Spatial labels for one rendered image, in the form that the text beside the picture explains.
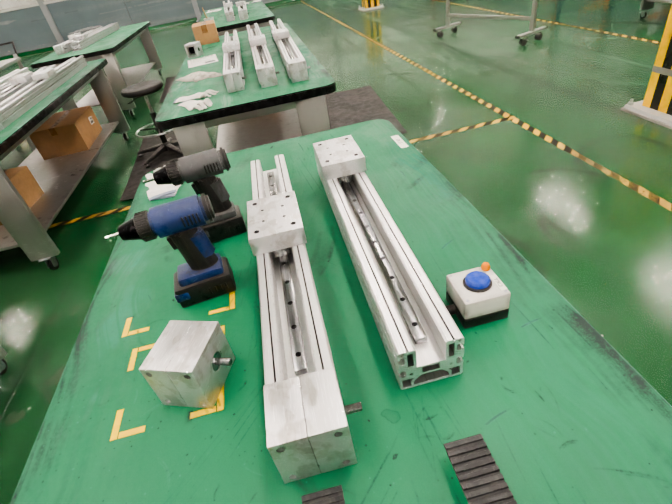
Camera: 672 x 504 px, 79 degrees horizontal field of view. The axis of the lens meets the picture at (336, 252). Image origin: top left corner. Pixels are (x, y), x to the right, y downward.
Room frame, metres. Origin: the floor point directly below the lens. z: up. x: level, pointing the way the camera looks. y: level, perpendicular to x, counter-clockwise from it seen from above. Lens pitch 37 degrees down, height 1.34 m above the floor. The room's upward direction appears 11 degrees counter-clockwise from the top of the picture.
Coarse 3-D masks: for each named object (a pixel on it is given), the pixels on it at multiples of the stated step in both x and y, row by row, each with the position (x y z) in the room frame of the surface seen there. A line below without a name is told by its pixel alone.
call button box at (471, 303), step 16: (464, 272) 0.54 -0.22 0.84; (448, 288) 0.53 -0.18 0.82; (464, 288) 0.50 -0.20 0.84; (496, 288) 0.48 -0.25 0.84; (464, 304) 0.46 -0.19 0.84; (480, 304) 0.46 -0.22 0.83; (496, 304) 0.46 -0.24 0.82; (464, 320) 0.46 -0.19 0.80; (480, 320) 0.46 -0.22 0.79; (496, 320) 0.47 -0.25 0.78
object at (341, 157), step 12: (324, 144) 1.07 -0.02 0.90; (336, 144) 1.06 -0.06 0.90; (348, 144) 1.04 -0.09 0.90; (324, 156) 0.99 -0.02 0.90; (336, 156) 0.98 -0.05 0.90; (348, 156) 0.96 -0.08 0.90; (360, 156) 0.95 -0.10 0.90; (324, 168) 0.94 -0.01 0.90; (336, 168) 0.94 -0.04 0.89; (348, 168) 0.94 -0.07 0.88; (360, 168) 0.94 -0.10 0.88; (348, 180) 0.96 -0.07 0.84
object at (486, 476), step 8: (472, 472) 0.22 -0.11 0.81; (480, 472) 0.22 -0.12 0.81; (488, 472) 0.22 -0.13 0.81; (496, 472) 0.22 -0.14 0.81; (464, 480) 0.21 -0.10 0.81; (472, 480) 0.21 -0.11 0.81; (480, 480) 0.21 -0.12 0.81; (488, 480) 0.21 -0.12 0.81; (496, 480) 0.21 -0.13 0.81; (504, 480) 0.21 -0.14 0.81; (464, 488) 0.20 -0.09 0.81; (472, 488) 0.20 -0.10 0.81
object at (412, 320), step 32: (352, 192) 0.90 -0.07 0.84; (352, 224) 0.72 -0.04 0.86; (384, 224) 0.69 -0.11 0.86; (352, 256) 0.68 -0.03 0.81; (384, 256) 0.63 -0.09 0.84; (384, 288) 0.51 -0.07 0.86; (416, 288) 0.50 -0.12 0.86; (384, 320) 0.44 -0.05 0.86; (416, 320) 0.45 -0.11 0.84; (448, 320) 0.41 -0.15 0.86; (416, 352) 0.40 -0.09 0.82; (448, 352) 0.37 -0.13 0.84; (416, 384) 0.37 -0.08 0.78
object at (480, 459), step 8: (464, 456) 0.24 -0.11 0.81; (472, 456) 0.24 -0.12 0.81; (480, 456) 0.24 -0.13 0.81; (488, 456) 0.24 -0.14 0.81; (456, 464) 0.23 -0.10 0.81; (464, 464) 0.23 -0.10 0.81; (472, 464) 0.23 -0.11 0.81; (480, 464) 0.23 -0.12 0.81; (488, 464) 0.23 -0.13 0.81; (456, 472) 0.22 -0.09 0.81; (464, 472) 0.22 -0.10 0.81
